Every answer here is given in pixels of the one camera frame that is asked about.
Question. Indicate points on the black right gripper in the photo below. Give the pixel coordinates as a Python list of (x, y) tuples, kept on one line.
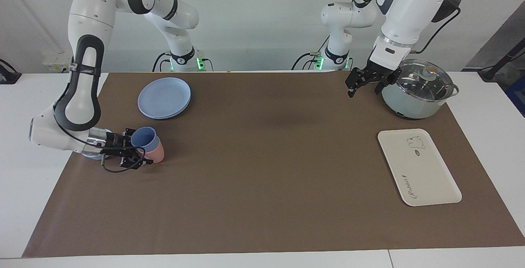
[(119, 143)]

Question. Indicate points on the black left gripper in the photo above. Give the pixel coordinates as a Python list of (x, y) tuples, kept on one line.
[(379, 73)]

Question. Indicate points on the blue ribbed cup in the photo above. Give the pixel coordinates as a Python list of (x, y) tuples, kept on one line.
[(143, 138)]

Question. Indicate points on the pink cup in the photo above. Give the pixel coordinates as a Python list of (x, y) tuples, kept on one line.
[(156, 153)]

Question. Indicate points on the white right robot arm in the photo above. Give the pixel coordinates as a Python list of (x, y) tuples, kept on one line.
[(86, 21)]

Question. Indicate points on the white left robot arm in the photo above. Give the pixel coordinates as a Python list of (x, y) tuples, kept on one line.
[(410, 5)]

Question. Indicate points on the cream tray with rabbit print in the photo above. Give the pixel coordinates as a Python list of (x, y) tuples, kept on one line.
[(426, 169)]

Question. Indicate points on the pale green electric pot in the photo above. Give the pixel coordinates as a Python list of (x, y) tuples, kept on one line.
[(410, 104)]

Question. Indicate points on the glass pot lid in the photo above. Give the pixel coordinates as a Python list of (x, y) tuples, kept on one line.
[(422, 81)]

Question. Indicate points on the light blue plate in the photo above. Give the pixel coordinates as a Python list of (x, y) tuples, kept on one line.
[(164, 97)]

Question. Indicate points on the white power strip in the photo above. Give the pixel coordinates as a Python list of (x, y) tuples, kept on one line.
[(57, 62)]

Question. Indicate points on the black stand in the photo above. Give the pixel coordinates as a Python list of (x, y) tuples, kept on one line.
[(498, 65)]

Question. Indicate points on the brown paper table mat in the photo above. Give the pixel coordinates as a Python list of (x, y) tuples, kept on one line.
[(266, 169)]

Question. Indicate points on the black clamp on table edge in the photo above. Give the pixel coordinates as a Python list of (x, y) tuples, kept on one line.
[(8, 75)]

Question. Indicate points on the blue crate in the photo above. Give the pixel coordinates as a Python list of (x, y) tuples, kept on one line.
[(517, 95)]

